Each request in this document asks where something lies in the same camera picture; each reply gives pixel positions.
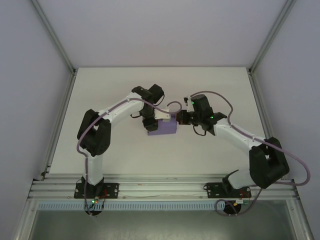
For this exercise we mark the purple cloth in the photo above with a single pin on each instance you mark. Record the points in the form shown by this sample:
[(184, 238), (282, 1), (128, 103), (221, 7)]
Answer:
[(166, 127)]

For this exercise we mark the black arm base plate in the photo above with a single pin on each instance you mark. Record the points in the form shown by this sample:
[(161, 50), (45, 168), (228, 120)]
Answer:
[(212, 190), (112, 190)]

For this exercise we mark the aluminium lower frame beam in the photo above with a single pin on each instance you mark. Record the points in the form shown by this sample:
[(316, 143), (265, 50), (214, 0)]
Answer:
[(26, 220), (299, 220)]

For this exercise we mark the grey metal sheet panel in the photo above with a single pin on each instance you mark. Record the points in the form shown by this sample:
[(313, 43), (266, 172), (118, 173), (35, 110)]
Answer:
[(160, 227)]

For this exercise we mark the aluminium frame post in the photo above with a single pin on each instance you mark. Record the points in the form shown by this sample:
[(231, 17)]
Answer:
[(55, 40), (272, 37)]

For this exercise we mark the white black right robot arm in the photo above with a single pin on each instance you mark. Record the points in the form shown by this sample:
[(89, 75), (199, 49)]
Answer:
[(235, 135)]

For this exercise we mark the aluminium table side rail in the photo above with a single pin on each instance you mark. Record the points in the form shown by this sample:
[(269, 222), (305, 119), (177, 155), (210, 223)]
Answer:
[(59, 125), (266, 125)]

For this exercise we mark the small connector with green light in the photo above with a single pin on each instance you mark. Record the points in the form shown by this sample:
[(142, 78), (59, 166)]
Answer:
[(95, 200)]

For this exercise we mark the wide grooved aluminium rail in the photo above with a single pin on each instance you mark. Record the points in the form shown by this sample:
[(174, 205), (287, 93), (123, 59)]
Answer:
[(162, 185)]

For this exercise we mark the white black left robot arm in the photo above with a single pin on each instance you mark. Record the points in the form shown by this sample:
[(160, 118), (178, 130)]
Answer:
[(93, 170)]

